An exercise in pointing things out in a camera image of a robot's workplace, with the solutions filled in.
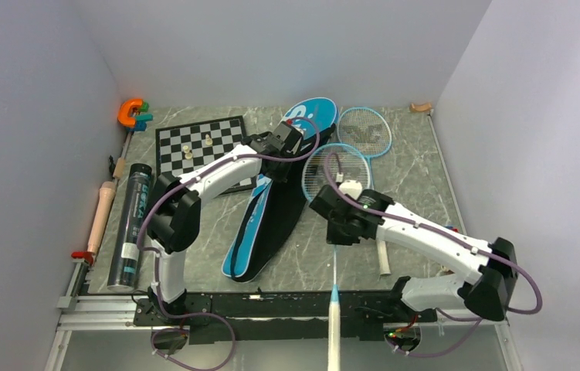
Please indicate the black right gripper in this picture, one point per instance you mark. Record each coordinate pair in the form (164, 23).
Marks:
(334, 237)

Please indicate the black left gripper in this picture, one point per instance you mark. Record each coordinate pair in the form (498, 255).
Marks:
(282, 175)

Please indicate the blue badminton racket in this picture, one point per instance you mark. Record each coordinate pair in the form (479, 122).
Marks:
(330, 160)
(367, 131)

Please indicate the blue racket bag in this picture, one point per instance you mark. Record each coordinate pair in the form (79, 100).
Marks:
(274, 208)

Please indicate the black shuttlecock tube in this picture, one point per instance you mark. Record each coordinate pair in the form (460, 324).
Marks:
(125, 261)

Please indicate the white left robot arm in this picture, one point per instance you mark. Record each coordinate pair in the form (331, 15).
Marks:
(173, 219)

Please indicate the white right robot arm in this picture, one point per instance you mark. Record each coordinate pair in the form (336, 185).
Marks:
(483, 274)

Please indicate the cream chess piece front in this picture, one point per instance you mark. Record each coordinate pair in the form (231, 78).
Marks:
(187, 151)

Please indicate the black white chessboard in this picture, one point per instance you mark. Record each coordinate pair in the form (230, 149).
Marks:
(226, 133)

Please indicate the small wooden arch block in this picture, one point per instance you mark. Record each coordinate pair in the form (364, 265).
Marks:
(420, 108)

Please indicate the teal toy blocks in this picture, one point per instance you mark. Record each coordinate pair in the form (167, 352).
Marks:
(142, 116)

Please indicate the orange horseshoe magnet toy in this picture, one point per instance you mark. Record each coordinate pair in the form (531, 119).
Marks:
(128, 111)

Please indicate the beige wooden roller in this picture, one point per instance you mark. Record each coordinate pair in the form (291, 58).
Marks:
(106, 196)

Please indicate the red clamp piece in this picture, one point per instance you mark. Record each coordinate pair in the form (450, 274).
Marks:
(87, 256)

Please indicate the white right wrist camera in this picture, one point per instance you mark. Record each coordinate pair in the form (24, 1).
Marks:
(349, 187)

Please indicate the small tan stick handle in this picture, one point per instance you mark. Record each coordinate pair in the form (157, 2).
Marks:
(116, 167)

